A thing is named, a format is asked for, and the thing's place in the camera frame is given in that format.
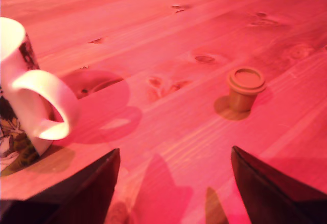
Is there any tan coffee capsule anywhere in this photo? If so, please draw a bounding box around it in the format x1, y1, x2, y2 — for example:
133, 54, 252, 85
226, 66, 267, 113

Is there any white mug with floral print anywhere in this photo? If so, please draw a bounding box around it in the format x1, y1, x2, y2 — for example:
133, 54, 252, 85
0, 16, 81, 172

